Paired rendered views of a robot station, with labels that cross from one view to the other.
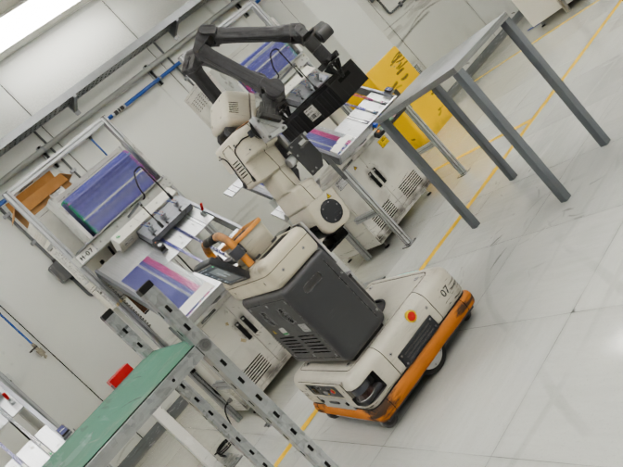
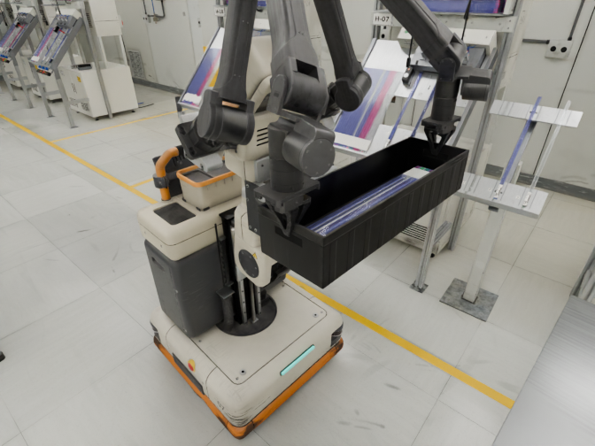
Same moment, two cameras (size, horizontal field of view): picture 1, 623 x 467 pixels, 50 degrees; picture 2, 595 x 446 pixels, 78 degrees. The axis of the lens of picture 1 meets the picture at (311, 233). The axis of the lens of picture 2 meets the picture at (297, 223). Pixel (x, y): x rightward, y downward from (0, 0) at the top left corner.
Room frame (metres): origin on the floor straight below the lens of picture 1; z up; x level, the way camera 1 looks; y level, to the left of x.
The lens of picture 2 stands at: (2.54, -1.07, 1.48)
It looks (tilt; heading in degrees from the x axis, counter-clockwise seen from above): 32 degrees down; 69
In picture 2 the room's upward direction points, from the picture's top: straight up
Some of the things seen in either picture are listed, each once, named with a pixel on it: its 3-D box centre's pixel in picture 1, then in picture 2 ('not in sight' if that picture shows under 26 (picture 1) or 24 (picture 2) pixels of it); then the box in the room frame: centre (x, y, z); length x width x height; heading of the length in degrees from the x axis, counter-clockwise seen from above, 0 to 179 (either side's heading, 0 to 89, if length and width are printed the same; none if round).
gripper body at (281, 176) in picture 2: (323, 56); (287, 175); (2.74, -0.53, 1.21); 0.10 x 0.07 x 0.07; 24
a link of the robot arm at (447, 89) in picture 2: not in sight; (450, 87); (3.25, -0.31, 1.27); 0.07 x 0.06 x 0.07; 130
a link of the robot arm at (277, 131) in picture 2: (313, 44); (288, 141); (2.74, -0.54, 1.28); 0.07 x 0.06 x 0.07; 99
